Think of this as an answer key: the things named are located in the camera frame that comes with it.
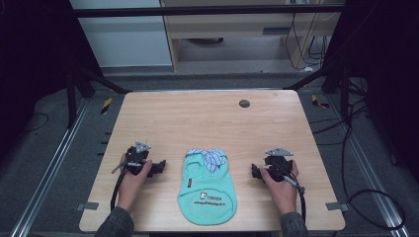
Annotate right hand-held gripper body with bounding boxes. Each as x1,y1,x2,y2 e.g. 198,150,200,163
263,147,294,183

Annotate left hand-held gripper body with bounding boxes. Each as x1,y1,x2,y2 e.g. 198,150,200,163
111,140,156,176

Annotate person's left hand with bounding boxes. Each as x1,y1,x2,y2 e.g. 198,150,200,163
116,154,154,213

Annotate person's right hand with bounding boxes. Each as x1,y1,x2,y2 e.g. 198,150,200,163
260,160,300,216

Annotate mint green pet shirt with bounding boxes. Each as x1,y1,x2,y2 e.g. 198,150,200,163
177,147,238,227

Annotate yellow black hazard tape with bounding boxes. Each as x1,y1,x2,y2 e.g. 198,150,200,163
100,97,114,116
311,94,330,110

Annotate black metal stand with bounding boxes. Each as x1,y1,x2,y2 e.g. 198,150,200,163
284,65,370,122
65,67,132,129

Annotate white cabinet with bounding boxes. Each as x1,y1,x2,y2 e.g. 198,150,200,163
68,0,174,69

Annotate wooden desk cabinet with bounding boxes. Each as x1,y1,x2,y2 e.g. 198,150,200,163
159,0,344,72

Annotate black horizontal bar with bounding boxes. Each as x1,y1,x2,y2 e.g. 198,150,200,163
72,3,347,19

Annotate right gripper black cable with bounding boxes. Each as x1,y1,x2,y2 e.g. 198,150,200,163
276,164,307,225

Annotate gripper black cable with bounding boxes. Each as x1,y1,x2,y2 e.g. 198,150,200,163
110,167,128,212
276,164,307,225

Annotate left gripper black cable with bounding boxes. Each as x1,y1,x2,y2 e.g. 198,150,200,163
110,167,128,212

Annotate grey table bracket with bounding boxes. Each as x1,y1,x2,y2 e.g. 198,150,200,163
325,201,350,212
75,201,100,211

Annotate aluminium floor rail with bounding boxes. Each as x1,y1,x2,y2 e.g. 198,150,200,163
324,95,411,237
9,98,92,237

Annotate black floor cable loop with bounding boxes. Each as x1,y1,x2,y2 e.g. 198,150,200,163
309,98,407,231

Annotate hanging black cables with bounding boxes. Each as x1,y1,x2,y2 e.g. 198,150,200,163
284,13,332,71

